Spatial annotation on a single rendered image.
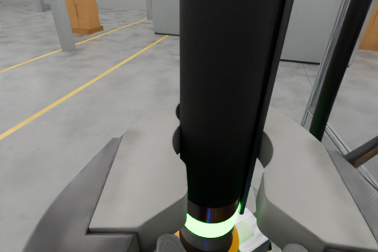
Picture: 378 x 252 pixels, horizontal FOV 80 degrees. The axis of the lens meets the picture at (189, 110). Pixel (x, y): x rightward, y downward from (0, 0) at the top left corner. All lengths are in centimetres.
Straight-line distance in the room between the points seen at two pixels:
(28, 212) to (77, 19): 696
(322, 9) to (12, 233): 584
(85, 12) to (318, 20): 652
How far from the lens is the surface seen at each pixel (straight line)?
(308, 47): 588
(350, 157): 29
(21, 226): 240
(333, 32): 155
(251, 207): 73
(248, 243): 20
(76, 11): 862
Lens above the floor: 172
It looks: 31 degrees down
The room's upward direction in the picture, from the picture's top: 1 degrees clockwise
